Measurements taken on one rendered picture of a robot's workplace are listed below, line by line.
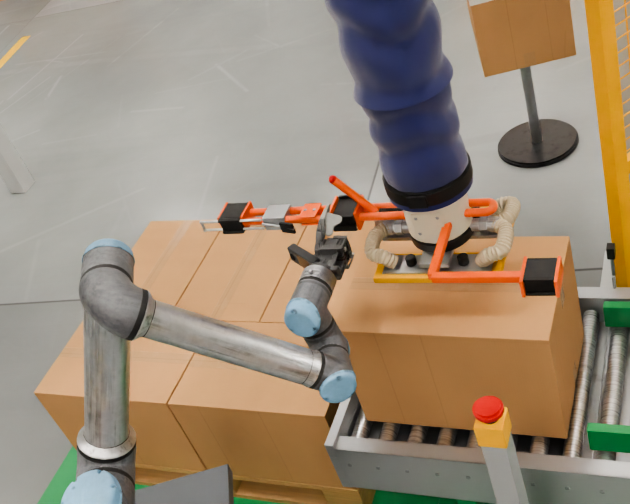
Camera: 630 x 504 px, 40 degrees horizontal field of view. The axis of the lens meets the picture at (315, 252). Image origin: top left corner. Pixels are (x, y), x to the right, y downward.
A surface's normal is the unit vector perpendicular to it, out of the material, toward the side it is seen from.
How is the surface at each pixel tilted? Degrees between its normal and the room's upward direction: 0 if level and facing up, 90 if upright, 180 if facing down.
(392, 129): 71
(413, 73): 91
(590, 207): 0
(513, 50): 90
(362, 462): 90
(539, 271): 0
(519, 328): 0
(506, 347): 90
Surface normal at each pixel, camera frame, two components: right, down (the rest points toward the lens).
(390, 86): -0.21, 0.80
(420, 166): -0.08, 0.52
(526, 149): -0.29, -0.74
